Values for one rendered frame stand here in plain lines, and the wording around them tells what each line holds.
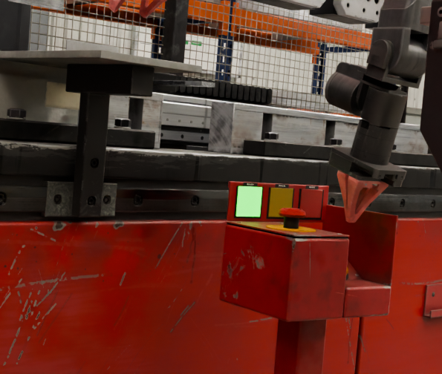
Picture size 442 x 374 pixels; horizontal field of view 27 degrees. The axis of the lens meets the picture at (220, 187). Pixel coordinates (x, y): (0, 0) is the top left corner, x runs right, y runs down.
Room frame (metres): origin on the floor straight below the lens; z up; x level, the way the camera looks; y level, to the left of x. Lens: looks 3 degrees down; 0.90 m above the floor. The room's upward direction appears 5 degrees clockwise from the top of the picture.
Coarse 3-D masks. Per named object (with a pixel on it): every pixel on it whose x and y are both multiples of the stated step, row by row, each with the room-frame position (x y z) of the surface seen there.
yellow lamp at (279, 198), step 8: (272, 192) 1.42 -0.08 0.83; (280, 192) 1.43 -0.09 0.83; (288, 192) 1.44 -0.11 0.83; (272, 200) 1.42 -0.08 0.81; (280, 200) 1.43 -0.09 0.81; (288, 200) 1.44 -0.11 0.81; (272, 208) 1.42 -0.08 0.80; (280, 208) 1.43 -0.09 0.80; (272, 216) 1.42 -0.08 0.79; (280, 216) 1.43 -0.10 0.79
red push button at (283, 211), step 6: (282, 210) 1.33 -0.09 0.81; (288, 210) 1.32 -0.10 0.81; (294, 210) 1.32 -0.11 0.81; (300, 210) 1.33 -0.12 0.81; (288, 216) 1.32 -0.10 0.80; (294, 216) 1.32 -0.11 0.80; (300, 216) 1.32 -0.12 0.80; (288, 222) 1.33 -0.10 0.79; (294, 222) 1.33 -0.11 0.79; (288, 228) 1.33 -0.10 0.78; (294, 228) 1.33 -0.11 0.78
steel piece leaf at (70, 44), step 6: (66, 42) 1.31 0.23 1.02; (72, 42) 1.32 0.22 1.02; (78, 42) 1.32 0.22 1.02; (84, 42) 1.33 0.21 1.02; (66, 48) 1.31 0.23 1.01; (72, 48) 1.32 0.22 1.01; (78, 48) 1.32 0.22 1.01; (84, 48) 1.33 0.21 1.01; (90, 48) 1.34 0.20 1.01; (96, 48) 1.34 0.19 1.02; (102, 48) 1.35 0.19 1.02; (108, 48) 1.36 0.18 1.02; (114, 48) 1.36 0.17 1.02
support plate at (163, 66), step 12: (12, 60) 1.37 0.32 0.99; (24, 60) 1.35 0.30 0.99; (36, 60) 1.32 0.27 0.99; (48, 60) 1.30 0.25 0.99; (60, 60) 1.28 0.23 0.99; (72, 60) 1.26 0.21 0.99; (84, 60) 1.25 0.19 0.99; (96, 60) 1.23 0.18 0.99; (108, 60) 1.21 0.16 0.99; (120, 60) 1.20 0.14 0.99; (132, 60) 1.21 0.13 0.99; (144, 60) 1.23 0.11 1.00; (156, 60) 1.24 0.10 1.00; (156, 72) 1.37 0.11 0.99; (168, 72) 1.35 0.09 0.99; (180, 72) 1.32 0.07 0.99; (192, 72) 1.30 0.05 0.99
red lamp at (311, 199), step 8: (304, 192) 1.46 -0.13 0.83; (312, 192) 1.47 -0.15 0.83; (320, 192) 1.48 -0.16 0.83; (304, 200) 1.46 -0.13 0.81; (312, 200) 1.47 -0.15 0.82; (320, 200) 1.48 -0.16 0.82; (304, 208) 1.46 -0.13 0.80; (312, 208) 1.47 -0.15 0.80; (320, 208) 1.48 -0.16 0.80; (312, 216) 1.47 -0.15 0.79; (320, 216) 1.48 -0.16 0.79
